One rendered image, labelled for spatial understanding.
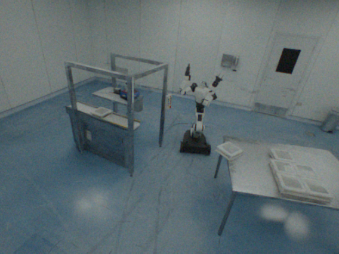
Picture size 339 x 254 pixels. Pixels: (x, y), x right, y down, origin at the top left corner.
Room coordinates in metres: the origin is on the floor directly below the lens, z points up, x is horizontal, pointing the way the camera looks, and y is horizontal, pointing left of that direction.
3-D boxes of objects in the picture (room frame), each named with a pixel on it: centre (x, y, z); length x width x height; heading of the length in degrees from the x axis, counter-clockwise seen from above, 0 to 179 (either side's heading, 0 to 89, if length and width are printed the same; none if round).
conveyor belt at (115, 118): (2.86, 1.08, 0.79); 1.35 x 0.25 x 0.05; 65
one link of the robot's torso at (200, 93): (3.51, -0.61, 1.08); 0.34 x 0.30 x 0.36; 43
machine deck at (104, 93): (2.69, 0.74, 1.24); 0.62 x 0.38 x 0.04; 65
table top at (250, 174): (1.96, -1.54, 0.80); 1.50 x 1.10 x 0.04; 84
